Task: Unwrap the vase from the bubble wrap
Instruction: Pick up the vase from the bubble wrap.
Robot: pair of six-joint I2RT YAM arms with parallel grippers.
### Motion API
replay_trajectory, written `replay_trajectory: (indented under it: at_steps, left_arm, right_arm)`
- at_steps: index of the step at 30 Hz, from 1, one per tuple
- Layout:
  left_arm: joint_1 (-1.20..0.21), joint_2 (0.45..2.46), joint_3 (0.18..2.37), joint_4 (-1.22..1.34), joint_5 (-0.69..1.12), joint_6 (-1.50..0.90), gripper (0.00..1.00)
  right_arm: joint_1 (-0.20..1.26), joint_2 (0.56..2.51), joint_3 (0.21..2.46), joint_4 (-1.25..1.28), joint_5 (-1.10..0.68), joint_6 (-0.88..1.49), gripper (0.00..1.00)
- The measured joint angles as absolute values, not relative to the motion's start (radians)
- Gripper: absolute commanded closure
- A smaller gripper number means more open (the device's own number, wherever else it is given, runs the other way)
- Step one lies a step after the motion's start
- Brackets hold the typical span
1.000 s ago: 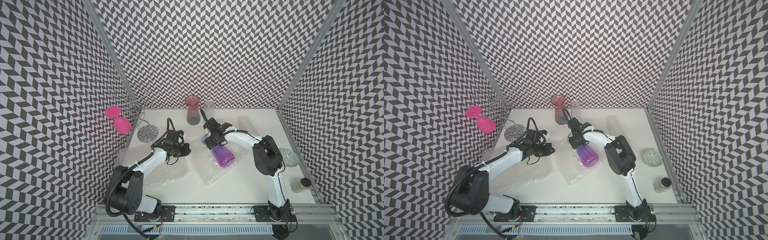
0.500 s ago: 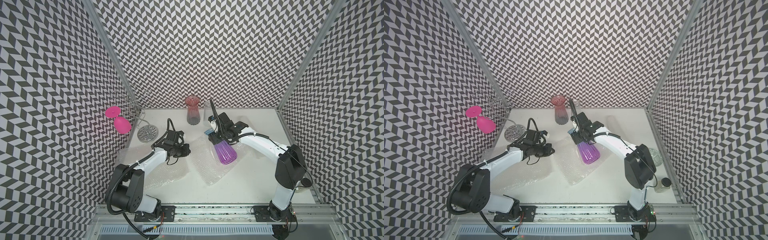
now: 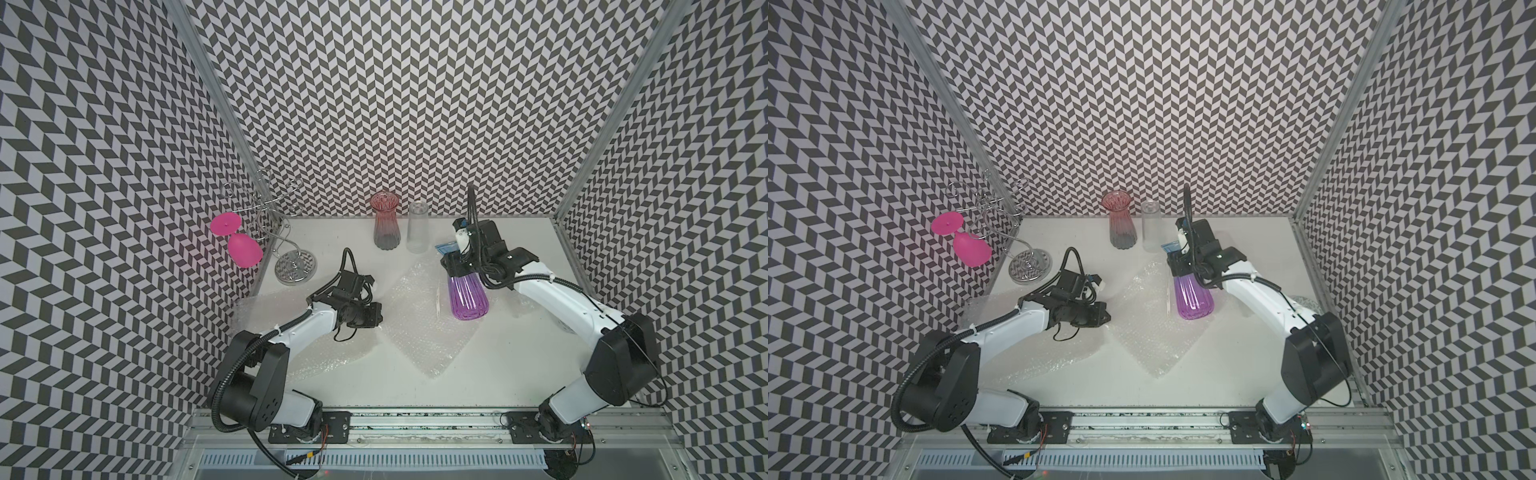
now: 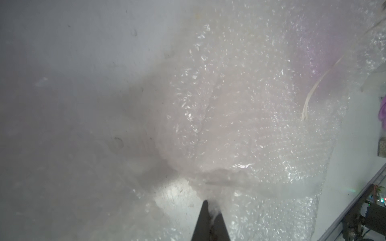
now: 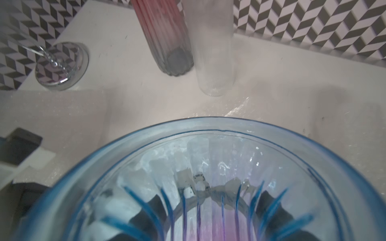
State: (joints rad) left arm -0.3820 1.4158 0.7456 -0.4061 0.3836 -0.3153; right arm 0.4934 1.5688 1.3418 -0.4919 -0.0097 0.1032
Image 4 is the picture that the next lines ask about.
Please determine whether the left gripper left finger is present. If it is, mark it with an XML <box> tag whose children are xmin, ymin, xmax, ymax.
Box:
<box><xmin>191</xmin><ymin>200</ymin><xmax>211</xmax><ymax>241</ymax></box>

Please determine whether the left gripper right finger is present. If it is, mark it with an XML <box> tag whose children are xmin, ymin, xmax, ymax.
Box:
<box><xmin>212</xmin><ymin>213</ymin><xmax>230</xmax><ymax>241</ymax></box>

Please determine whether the purple blue tumbler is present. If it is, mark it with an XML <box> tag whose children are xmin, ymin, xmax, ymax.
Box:
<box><xmin>378</xmin><ymin>96</ymin><xmax>386</xmax><ymax>131</ymax></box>

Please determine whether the aluminium front rail frame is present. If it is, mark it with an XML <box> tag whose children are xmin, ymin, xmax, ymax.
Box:
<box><xmin>318</xmin><ymin>166</ymin><xmax>386</xmax><ymax>241</ymax></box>

